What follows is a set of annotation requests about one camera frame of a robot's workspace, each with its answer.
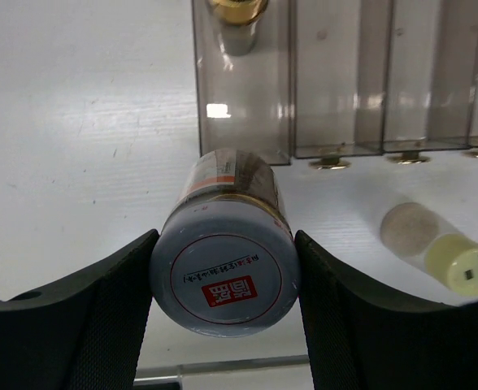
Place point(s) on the grey-lid red-label spice jar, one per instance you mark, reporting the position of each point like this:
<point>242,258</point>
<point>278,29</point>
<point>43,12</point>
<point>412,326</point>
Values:
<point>225,264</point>

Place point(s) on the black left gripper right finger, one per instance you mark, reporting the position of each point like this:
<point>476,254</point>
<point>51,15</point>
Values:
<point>363,334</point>

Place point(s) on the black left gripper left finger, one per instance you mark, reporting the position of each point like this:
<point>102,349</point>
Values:
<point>84,331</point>

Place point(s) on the tall black-cap gold bottle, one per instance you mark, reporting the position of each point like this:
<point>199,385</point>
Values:
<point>235,24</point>

